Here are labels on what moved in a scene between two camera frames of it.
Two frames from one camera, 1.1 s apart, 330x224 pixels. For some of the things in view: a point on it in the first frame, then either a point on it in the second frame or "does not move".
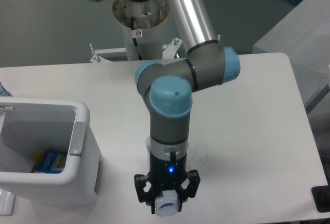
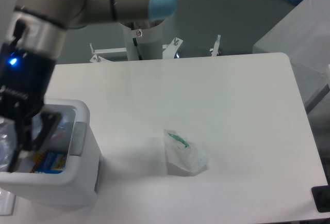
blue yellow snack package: [49, 161] does not move
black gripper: [168, 174] to [25, 80]
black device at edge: [321, 195] does not move
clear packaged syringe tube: [168, 204] to [9, 143]
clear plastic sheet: [7, 201] does not move
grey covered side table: [303, 35] does not move
